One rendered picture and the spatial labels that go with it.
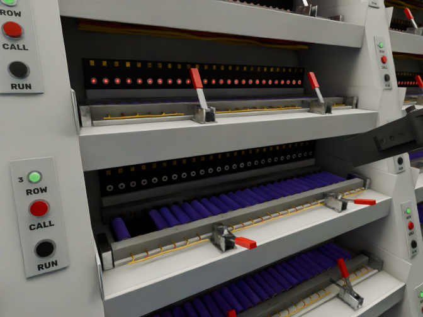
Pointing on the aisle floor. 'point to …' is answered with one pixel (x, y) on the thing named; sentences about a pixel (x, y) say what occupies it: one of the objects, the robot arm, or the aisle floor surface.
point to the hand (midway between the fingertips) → (398, 141)
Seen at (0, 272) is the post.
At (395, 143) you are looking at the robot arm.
